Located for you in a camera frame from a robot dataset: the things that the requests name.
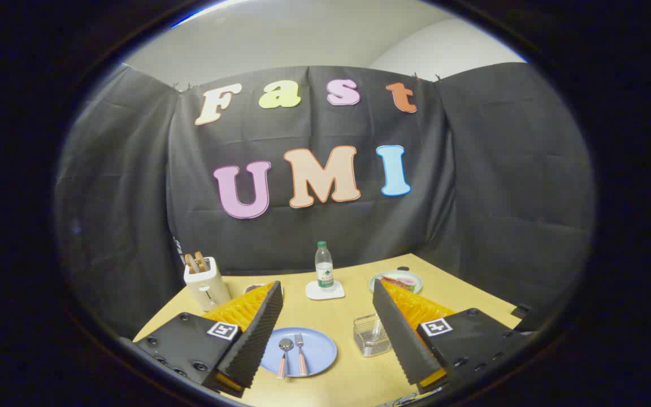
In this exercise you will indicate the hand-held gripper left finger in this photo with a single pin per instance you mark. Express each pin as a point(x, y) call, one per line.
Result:
point(257, 339)

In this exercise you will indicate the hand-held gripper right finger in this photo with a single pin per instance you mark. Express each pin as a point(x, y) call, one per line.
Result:
point(399, 333)

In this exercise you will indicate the white divided grain dish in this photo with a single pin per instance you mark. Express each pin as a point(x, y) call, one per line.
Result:
point(252, 288)

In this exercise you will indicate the brown meat slices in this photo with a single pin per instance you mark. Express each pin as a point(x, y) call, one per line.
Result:
point(402, 281)

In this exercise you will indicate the pale green food plate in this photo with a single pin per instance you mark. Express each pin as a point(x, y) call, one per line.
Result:
point(385, 275)

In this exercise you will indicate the light blue round plate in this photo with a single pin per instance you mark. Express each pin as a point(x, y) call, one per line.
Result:
point(320, 350)

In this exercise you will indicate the cream white toaster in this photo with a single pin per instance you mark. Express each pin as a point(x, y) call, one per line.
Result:
point(207, 291)

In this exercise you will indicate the white square coaster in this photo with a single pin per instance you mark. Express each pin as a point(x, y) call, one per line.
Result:
point(315, 294)

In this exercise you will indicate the clear water bottle green cap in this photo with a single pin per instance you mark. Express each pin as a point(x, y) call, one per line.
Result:
point(324, 271)

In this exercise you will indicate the brown toast slice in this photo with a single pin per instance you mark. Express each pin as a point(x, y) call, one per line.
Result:
point(202, 261)
point(190, 264)

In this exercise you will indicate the black table edge bracket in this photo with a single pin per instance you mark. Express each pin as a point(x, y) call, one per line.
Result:
point(521, 311)

